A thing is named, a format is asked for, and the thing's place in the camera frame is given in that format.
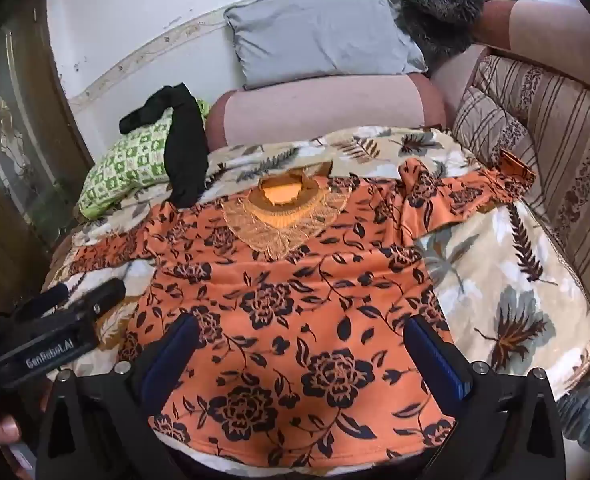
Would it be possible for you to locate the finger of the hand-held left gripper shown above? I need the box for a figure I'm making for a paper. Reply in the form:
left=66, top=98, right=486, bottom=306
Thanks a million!
left=12, top=283, right=71, bottom=322
left=72, top=278, right=127, bottom=317

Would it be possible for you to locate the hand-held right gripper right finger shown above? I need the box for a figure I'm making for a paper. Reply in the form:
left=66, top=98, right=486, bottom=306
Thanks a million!
left=404, top=314, right=568, bottom=480

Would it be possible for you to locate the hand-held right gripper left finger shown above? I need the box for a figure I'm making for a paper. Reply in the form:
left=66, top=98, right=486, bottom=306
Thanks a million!
left=35, top=312, right=201, bottom=480

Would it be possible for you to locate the orange black floral shirt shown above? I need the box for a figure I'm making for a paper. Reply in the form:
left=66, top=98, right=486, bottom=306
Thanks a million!
left=68, top=157, right=536, bottom=468

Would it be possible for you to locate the person's left hand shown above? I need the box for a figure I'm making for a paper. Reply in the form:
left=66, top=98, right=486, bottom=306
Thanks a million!
left=0, top=400, right=40, bottom=466

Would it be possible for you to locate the beige leaf print blanket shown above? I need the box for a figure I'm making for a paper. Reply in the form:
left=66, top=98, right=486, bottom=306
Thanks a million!
left=40, top=127, right=590, bottom=461

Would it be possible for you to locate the green white patterned pillow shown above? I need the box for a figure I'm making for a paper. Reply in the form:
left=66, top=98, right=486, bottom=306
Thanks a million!
left=78, top=97, right=211, bottom=221

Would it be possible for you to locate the wooden door with glass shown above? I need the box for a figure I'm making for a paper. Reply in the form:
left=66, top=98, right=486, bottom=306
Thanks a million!
left=0, top=0, right=96, bottom=311

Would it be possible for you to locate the black cloth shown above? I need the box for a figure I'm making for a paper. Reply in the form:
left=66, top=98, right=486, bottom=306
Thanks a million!
left=119, top=82, right=208, bottom=208

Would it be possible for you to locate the brown striped sofa cushion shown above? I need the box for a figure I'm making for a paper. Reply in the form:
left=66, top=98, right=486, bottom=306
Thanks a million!
left=450, top=47, right=590, bottom=346

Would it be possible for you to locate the pink bolster cushion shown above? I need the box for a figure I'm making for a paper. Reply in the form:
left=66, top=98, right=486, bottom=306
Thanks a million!
left=205, top=72, right=448, bottom=153

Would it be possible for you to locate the dark fuzzy cloth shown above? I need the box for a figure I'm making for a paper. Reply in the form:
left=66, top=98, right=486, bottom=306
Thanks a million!
left=394, top=0, right=486, bottom=68

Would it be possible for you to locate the grey pillow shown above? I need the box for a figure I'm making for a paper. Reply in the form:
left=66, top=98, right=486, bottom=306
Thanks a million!
left=223, top=0, right=428, bottom=92

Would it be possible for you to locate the pink sofa backrest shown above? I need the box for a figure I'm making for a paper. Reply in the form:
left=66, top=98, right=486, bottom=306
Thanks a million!
left=427, top=0, right=590, bottom=91

